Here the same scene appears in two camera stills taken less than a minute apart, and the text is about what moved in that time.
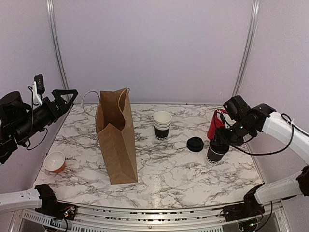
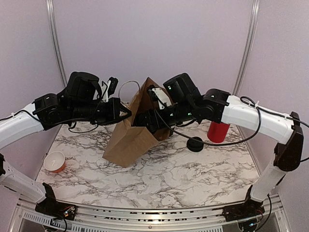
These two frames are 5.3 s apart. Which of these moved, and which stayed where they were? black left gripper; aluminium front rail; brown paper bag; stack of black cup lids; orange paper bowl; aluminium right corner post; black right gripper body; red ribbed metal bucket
Moved: black right gripper body; black left gripper; brown paper bag
Stayed: orange paper bowl; aluminium front rail; stack of black cup lids; aluminium right corner post; red ribbed metal bucket
